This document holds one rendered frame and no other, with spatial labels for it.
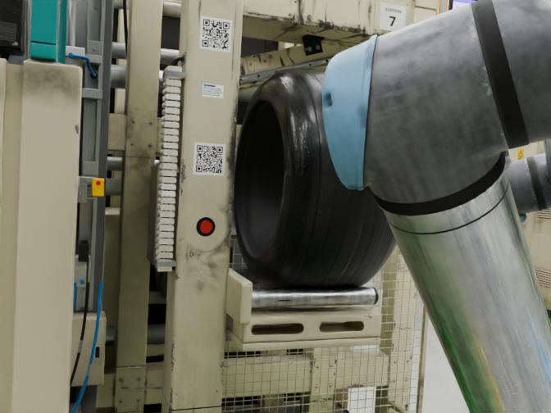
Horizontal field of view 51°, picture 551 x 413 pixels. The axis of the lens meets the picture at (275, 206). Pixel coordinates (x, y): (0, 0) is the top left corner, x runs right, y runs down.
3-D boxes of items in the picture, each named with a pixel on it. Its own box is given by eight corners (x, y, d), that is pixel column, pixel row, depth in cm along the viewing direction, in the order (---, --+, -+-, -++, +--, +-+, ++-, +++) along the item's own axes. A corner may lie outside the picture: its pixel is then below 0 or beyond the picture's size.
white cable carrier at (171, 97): (157, 271, 134) (166, 65, 131) (154, 267, 138) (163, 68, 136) (175, 271, 135) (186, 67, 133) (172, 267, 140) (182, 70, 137)
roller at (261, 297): (245, 310, 133) (247, 292, 132) (239, 304, 137) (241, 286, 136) (378, 306, 144) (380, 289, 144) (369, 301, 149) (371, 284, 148)
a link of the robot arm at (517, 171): (543, 222, 91) (523, 147, 90) (468, 238, 96) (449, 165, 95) (540, 212, 99) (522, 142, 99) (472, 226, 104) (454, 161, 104)
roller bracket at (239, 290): (239, 325, 128) (241, 282, 128) (201, 289, 166) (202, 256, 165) (252, 324, 129) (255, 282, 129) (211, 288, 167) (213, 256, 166)
